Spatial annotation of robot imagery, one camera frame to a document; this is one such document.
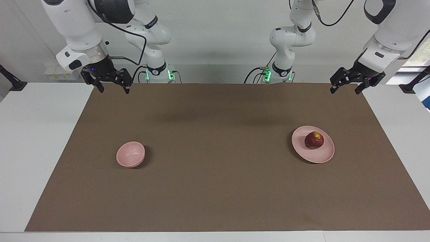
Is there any light blue background object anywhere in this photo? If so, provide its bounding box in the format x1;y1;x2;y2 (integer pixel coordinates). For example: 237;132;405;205
416;83;430;111

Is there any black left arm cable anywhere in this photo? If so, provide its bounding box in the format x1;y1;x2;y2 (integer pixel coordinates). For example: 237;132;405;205
311;0;430;60

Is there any black clamp stand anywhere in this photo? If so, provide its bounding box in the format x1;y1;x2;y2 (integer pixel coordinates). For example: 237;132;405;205
399;66;430;94
0;64;27;92

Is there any pink bowl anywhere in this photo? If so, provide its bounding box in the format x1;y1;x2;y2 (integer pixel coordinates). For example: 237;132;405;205
116;141;145;168

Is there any brown table mat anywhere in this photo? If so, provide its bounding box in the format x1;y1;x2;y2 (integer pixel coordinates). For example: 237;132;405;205
24;83;430;232

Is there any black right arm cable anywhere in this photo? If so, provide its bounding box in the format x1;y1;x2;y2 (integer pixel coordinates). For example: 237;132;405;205
87;0;147;66

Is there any pink plate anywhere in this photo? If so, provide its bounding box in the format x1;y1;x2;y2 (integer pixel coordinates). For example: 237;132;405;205
291;125;335;164

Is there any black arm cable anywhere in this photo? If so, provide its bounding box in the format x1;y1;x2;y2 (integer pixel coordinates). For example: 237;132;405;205
311;0;430;60
87;0;147;66

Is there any black base cable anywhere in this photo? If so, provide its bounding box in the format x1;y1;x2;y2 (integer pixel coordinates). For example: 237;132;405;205
244;67;269;84
132;66;148;83

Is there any red apple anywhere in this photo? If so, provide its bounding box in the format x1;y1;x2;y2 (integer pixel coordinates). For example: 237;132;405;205
304;131;325;150

